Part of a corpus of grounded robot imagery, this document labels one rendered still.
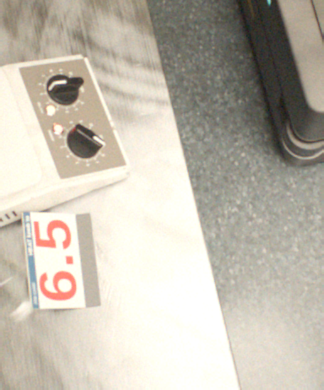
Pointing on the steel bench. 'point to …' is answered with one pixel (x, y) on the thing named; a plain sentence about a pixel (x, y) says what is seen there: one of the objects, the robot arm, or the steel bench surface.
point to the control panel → (88, 102)
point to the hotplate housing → (16, 203)
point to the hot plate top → (15, 146)
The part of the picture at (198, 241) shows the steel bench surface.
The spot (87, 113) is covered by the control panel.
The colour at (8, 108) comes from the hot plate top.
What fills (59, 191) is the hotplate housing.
